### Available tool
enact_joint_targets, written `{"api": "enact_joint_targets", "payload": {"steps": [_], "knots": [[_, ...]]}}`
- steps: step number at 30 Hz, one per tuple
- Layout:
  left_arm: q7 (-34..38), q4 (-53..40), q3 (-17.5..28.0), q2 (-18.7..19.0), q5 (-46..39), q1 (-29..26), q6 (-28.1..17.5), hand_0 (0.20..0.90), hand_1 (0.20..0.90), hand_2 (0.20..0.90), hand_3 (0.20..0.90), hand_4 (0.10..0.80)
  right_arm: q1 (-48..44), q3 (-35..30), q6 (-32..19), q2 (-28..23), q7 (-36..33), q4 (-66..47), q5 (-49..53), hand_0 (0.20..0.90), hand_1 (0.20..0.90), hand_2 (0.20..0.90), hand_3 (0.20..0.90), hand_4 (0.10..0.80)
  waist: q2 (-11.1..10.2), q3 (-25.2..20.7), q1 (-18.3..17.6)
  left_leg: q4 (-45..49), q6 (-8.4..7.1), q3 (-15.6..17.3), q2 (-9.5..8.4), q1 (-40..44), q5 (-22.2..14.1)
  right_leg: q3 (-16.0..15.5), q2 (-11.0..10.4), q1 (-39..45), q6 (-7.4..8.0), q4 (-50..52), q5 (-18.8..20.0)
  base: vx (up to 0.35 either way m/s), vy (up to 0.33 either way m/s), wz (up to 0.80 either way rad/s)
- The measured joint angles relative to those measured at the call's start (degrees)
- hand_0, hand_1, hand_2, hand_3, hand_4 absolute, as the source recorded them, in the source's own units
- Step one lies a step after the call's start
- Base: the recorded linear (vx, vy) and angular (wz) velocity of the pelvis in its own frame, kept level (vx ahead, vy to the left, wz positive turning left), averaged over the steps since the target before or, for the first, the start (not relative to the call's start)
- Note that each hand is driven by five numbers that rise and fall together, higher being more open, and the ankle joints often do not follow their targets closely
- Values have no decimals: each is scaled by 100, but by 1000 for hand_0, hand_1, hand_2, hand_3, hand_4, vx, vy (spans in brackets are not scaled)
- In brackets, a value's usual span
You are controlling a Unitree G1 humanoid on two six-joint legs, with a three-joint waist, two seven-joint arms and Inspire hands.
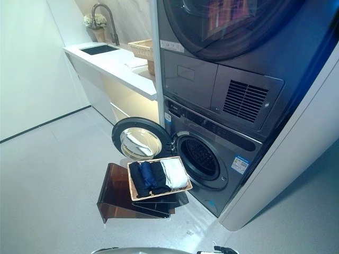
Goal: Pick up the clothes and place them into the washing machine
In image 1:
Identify round washing machine door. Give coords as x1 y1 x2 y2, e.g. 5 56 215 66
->
111 116 171 160

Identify potted white flowers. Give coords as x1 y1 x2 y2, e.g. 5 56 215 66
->
83 13 107 43

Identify white vertical cabinet post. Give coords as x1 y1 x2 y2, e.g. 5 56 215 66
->
152 0 165 123

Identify blue folded garment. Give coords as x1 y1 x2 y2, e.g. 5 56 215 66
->
140 161 156 189

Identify woven storage basket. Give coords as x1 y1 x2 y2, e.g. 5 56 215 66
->
128 39 156 77

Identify brown acrylic stand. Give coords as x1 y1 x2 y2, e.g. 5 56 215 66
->
95 162 190 225

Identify bronze gooseneck faucet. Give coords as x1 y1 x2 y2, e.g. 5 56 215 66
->
91 3 120 46

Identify white cabinet side panel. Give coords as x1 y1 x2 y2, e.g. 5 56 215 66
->
219 52 339 230

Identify white folded towel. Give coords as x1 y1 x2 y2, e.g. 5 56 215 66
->
124 57 148 70

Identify wicker laundry basket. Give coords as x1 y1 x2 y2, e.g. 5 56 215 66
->
127 156 193 201

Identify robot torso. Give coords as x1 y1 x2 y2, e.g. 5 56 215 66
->
91 245 237 254

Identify dark grey folded garment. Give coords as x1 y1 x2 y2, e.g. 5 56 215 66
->
150 161 171 194

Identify white folded garment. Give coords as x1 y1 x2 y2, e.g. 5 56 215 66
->
160 158 188 190

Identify grey front-load washing machine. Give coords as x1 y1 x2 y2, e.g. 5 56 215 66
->
163 95 263 218

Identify black folded garment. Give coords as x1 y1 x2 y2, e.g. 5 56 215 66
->
129 162 150 198

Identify grey stacked dryer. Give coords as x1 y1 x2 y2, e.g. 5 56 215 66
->
157 0 335 138

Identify white sink counter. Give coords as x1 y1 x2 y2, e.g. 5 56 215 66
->
63 41 158 124

